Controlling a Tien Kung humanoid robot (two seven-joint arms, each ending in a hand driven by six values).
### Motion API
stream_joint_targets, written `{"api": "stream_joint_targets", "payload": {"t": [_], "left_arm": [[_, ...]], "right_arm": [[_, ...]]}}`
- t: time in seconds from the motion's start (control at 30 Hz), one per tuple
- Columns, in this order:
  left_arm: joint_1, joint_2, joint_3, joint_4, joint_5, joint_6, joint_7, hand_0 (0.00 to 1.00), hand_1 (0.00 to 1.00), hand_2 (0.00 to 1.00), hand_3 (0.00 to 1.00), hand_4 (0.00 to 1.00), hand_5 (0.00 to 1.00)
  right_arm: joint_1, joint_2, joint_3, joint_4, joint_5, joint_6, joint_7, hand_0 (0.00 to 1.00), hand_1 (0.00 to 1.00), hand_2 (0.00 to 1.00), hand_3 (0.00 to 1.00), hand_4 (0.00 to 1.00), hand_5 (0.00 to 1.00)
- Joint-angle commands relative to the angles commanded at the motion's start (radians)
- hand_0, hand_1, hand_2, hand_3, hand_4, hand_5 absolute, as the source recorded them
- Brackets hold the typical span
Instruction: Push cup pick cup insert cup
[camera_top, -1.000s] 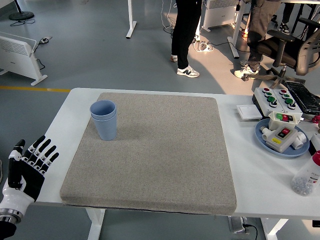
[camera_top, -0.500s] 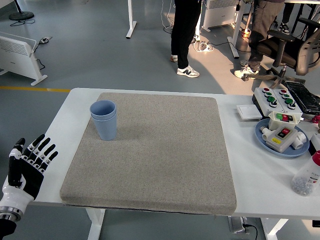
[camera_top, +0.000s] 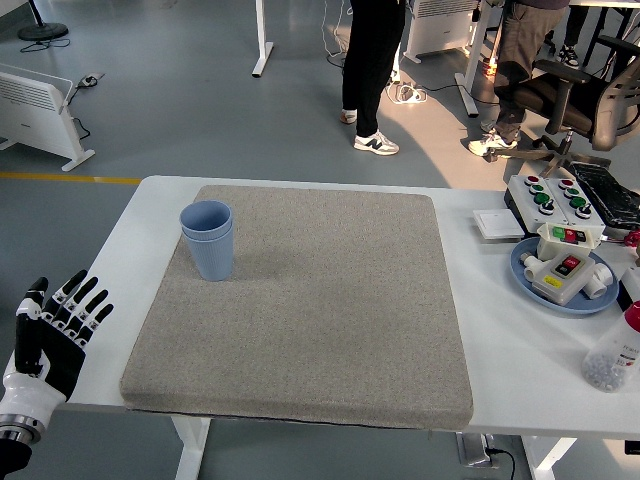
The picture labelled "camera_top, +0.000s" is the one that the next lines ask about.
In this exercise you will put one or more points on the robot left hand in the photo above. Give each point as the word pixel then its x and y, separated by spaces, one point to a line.
pixel 55 355

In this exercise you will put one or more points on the blue ribbed plastic cup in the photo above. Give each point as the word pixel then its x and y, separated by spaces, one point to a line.
pixel 210 260
pixel 207 215

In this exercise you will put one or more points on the white push-button control box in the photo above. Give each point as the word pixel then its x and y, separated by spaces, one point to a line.
pixel 592 197
pixel 525 200

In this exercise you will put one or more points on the white table leg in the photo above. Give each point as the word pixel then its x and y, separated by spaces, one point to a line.
pixel 192 450
pixel 545 457

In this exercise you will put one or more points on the white panel heater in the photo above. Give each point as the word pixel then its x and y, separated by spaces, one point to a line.
pixel 435 30
pixel 30 110

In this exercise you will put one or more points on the floor power plug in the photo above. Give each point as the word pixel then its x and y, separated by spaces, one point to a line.
pixel 90 79

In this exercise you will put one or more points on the grey-brown fabric mat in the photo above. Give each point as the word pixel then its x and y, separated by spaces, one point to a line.
pixel 350 325

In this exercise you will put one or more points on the black fan stand base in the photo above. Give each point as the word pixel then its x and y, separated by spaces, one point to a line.
pixel 42 31

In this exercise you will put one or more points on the white desk leg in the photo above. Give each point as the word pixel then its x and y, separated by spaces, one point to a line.
pixel 262 45
pixel 472 55

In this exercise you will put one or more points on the grey under-table control box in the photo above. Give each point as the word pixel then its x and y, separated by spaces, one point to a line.
pixel 472 450

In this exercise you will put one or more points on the person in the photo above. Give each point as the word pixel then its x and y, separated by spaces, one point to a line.
pixel 370 60
pixel 525 40
pixel 567 55

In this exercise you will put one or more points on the blue round plate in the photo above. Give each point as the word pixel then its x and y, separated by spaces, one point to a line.
pixel 522 290

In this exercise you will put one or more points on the white pipe fitting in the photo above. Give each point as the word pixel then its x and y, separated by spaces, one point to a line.
pixel 600 280
pixel 530 267

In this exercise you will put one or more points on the clear bottle with red cap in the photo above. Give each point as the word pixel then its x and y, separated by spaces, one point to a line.
pixel 612 357

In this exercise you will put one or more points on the black wrapped keyboard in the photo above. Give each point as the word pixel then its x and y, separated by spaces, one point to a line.
pixel 607 192

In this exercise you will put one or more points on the small red object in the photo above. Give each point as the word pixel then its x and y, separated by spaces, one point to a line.
pixel 633 238

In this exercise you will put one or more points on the black office chair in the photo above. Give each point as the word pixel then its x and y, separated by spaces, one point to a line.
pixel 605 110

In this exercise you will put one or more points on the white wall switch plate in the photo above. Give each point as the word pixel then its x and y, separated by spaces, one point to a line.
pixel 497 223

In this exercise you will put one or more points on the white green-red switch box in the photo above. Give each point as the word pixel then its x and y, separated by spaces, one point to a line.
pixel 550 240

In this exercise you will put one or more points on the grey red-button switch box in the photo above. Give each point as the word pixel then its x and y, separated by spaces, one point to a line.
pixel 562 285

